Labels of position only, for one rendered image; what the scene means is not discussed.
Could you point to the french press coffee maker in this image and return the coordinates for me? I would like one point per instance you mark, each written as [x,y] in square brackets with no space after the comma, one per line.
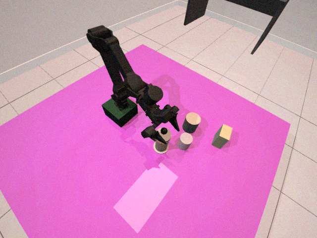
[160,147]

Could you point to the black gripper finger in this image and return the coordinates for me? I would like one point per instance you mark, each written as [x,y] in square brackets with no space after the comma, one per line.
[174,123]
[157,136]

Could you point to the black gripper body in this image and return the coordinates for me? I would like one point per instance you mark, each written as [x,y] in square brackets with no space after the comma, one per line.
[150,130]

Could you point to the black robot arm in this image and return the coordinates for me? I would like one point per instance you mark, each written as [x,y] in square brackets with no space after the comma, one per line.
[117,65]

